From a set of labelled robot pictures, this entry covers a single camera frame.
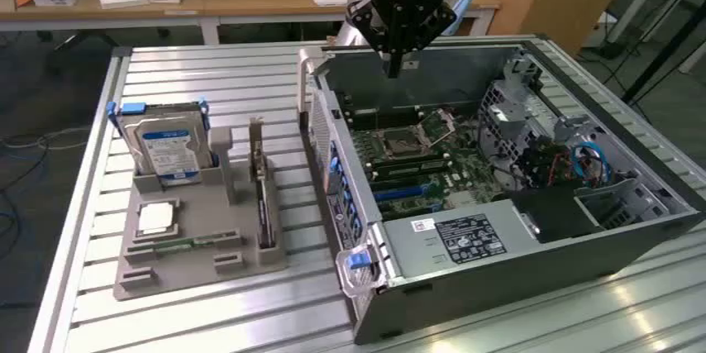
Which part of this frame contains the graphics card with black fan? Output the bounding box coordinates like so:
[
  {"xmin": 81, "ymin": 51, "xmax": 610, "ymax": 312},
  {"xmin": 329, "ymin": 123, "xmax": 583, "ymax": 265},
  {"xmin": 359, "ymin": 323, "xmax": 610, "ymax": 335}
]
[{"xmin": 247, "ymin": 116, "xmax": 277, "ymax": 250}]

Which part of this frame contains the wooden desk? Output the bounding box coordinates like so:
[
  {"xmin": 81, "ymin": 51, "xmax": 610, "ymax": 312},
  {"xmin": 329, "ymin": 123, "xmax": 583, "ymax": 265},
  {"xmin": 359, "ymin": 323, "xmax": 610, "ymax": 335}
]
[{"xmin": 0, "ymin": 0, "xmax": 503, "ymax": 46}]

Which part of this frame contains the open socket cover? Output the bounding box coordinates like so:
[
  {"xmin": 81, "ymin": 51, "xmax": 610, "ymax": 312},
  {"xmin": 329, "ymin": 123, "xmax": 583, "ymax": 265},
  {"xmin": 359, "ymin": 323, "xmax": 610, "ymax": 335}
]
[{"xmin": 419, "ymin": 107, "xmax": 460, "ymax": 143}]

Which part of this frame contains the CPU socket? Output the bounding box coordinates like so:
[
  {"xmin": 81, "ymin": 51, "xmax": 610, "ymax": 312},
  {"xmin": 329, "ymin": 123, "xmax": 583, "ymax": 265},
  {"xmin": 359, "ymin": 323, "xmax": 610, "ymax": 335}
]
[{"xmin": 379, "ymin": 127, "xmax": 427, "ymax": 160}]

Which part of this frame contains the black slanted stand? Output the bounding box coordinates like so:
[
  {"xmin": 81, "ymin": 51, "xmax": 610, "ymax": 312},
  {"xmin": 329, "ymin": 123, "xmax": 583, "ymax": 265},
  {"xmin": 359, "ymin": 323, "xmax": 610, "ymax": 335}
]
[{"xmin": 620, "ymin": 0, "xmax": 706, "ymax": 105}]

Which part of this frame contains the blue expansion slot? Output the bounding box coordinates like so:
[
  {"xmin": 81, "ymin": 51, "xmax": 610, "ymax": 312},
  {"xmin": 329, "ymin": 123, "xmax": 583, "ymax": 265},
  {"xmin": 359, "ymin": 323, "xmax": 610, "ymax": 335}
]
[{"xmin": 373, "ymin": 185, "xmax": 423, "ymax": 203}]

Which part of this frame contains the hard disk in blue carrier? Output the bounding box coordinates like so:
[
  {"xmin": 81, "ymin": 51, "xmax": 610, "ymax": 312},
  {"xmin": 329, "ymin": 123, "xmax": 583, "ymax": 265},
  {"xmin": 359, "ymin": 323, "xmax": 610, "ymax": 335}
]
[{"xmin": 107, "ymin": 98, "xmax": 216, "ymax": 188}]

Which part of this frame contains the black chair base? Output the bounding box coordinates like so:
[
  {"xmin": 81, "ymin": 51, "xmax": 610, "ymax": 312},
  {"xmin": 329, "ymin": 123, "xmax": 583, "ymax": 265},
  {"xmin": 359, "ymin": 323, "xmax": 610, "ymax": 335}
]
[{"xmin": 36, "ymin": 29, "xmax": 120, "ymax": 76}]

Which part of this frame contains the grey power supply unit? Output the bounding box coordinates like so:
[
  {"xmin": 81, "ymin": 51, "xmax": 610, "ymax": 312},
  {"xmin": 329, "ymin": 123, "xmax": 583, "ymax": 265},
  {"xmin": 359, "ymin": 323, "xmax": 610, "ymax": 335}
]
[{"xmin": 383, "ymin": 199, "xmax": 539, "ymax": 279}]

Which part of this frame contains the grey disk bay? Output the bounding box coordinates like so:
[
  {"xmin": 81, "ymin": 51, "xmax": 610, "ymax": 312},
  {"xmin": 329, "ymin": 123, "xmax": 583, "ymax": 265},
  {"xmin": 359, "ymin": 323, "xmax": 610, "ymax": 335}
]
[{"xmin": 572, "ymin": 177, "xmax": 671, "ymax": 232}]

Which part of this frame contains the grey plastic parts rack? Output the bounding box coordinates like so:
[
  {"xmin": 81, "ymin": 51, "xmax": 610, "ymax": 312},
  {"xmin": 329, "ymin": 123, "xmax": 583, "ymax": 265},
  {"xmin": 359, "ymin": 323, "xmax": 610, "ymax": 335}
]
[{"xmin": 112, "ymin": 124, "xmax": 288, "ymax": 301}]

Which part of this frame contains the blue case latch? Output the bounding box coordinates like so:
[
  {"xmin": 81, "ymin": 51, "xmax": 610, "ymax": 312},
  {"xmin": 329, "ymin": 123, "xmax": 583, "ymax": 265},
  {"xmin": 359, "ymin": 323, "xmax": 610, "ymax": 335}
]
[{"xmin": 344, "ymin": 250, "xmax": 369, "ymax": 272}]

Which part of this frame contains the silver CPU chip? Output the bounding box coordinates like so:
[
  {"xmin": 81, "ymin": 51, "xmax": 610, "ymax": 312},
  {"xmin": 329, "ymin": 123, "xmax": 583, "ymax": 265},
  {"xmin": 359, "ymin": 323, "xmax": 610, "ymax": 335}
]
[{"xmin": 136, "ymin": 203, "xmax": 179, "ymax": 235}]

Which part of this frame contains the green loose RAM stick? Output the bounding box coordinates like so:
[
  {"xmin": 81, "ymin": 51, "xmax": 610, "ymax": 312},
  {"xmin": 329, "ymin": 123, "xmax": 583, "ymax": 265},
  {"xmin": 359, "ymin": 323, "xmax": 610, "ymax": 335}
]
[{"xmin": 129, "ymin": 233, "xmax": 239, "ymax": 255}]

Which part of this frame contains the black open PC case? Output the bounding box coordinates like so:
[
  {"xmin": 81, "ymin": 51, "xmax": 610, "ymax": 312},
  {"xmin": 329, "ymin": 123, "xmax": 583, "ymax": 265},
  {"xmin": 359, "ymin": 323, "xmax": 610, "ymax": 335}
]
[{"xmin": 296, "ymin": 34, "xmax": 706, "ymax": 346}]

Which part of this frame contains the red wire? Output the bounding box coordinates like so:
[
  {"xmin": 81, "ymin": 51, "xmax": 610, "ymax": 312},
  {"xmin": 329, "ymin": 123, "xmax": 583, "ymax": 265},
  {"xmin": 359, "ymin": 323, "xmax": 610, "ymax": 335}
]
[{"xmin": 550, "ymin": 152, "xmax": 575, "ymax": 185}]

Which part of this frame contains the blue wire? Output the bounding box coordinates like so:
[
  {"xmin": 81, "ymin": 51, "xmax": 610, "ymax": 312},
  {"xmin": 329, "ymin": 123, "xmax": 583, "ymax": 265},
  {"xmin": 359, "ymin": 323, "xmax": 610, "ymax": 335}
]
[{"xmin": 570, "ymin": 143, "xmax": 612, "ymax": 184}]

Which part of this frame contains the blue floor cable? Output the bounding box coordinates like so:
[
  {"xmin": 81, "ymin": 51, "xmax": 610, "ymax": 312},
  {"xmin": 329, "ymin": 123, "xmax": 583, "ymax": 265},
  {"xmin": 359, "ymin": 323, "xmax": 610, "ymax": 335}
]
[{"xmin": 0, "ymin": 137, "xmax": 48, "ymax": 308}]

